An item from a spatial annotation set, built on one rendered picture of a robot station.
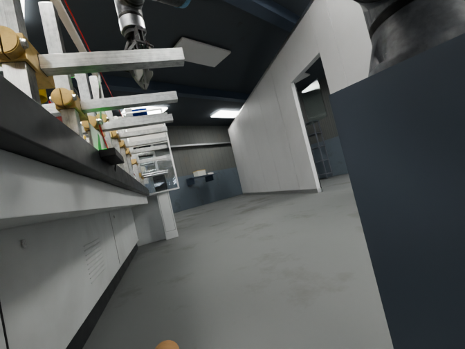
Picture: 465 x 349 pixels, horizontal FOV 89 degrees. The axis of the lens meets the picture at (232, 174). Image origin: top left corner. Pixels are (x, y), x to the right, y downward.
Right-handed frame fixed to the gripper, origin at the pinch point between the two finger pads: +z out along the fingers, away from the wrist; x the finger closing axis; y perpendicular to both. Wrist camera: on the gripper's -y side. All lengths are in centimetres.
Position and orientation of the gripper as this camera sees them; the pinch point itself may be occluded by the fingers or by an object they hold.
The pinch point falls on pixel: (142, 87)
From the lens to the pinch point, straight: 101.4
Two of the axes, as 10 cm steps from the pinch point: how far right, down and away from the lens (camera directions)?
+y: 7.3, -1.9, -6.5
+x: 6.4, -1.2, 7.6
